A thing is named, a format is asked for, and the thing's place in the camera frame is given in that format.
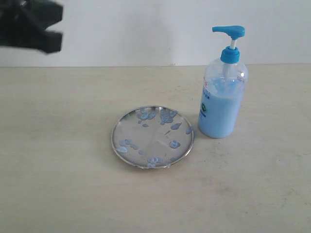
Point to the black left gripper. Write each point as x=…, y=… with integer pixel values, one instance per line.
x=22, y=23

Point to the blue soap pump bottle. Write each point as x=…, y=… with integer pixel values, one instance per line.
x=225, y=80

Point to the round stainless steel plate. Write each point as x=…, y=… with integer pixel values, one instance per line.
x=152, y=137

